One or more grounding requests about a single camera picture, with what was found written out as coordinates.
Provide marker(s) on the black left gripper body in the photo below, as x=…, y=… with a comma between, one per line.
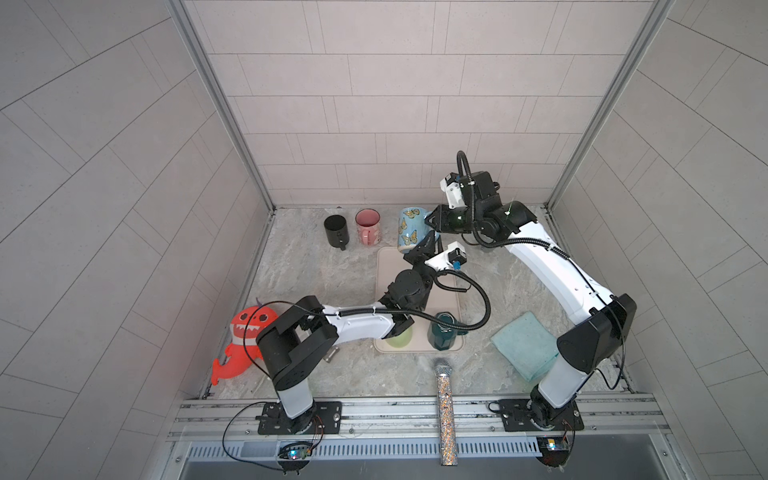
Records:
x=416, y=277

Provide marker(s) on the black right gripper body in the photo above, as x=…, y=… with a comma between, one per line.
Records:
x=454, y=220

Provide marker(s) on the light green mug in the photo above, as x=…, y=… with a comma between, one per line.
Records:
x=402, y=340

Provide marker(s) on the blue cartoon mug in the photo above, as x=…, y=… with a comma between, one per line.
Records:
x=412, y=228

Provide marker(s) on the pink cartoon mug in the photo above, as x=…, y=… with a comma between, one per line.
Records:
x=368, y=224

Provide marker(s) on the black mug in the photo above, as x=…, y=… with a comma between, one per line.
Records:
x=336, y=230

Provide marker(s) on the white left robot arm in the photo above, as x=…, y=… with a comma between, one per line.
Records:
x=293, y=344

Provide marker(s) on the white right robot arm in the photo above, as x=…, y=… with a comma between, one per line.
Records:
x=601, y=320

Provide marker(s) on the dark green mug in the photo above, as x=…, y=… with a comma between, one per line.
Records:
x=442, y=338

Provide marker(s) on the beige plastic tray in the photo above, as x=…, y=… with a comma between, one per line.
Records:
x=390, y=262

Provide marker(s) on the glitter filled tube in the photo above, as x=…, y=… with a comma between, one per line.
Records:
x=446, y=422

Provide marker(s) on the small metal fitting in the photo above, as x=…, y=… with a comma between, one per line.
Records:
x=330, y=355

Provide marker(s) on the teal cloth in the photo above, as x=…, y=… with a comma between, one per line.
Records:
x=529, y=347

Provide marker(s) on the red shark toy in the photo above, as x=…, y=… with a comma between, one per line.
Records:
x=243, y=351

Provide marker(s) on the left circuit board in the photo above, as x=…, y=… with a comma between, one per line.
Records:
x=295, y=451

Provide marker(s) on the circuit board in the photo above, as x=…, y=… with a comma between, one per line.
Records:
x=555, y=451
x=295, y=451

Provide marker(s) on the right circuit board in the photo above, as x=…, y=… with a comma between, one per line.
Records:
x=555, y=451

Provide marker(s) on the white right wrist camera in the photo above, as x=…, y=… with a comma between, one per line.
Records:
x=453, y=191

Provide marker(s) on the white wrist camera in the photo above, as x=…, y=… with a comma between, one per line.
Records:
x=452, y=258
x=453, y=191

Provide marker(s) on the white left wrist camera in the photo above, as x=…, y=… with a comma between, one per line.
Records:
x=452, y=258

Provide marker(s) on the aluminium corner post right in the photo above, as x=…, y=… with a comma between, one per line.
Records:
x=637, y=50

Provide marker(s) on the aluminium corner post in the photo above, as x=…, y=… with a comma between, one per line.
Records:
x=183, y=20
x=637, y=50

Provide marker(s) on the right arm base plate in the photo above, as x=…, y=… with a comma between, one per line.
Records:
x=527, y=415

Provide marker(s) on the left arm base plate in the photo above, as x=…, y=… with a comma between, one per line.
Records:
x=322, y=417

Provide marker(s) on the aluminium front rail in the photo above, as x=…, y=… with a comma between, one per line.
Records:
x=390, y=417

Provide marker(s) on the aluminium corner post left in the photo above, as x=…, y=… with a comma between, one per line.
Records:
x=183, y=20

